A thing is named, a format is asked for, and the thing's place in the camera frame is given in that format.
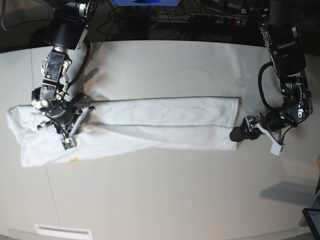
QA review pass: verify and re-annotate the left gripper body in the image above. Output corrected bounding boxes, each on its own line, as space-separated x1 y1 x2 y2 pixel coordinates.
243 112 285 137

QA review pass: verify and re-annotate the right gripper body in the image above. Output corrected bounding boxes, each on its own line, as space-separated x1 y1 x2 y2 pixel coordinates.
45 93 85 134

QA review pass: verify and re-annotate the white printed T-shirt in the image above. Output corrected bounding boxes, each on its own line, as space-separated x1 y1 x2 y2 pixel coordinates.
6 96 239 168

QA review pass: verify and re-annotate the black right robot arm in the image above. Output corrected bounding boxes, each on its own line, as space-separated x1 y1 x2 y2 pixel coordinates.
31 0 100 149

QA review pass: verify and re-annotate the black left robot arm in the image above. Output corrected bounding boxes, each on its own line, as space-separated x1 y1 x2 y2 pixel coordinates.
229 0 315 142

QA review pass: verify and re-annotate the black power strip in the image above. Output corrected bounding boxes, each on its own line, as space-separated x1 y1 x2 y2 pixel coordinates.
190 13 247 26

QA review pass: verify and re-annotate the dark tablet screen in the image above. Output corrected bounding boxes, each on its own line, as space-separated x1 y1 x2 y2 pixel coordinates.
302 208 320 240

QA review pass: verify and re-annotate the white paper label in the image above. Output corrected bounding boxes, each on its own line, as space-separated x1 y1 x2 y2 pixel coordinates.
34 224 93 240

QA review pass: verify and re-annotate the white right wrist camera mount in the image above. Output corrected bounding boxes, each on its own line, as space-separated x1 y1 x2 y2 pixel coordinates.
36 105 97 151

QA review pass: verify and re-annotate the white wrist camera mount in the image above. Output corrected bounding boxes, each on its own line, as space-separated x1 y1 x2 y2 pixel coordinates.
255 123 286 156
36 105 97 151

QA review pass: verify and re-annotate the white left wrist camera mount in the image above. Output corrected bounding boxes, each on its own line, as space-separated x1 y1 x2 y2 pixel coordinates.
255 123 286 156

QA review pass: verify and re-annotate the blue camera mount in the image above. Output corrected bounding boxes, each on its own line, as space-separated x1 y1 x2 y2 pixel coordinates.
112 0 180 7

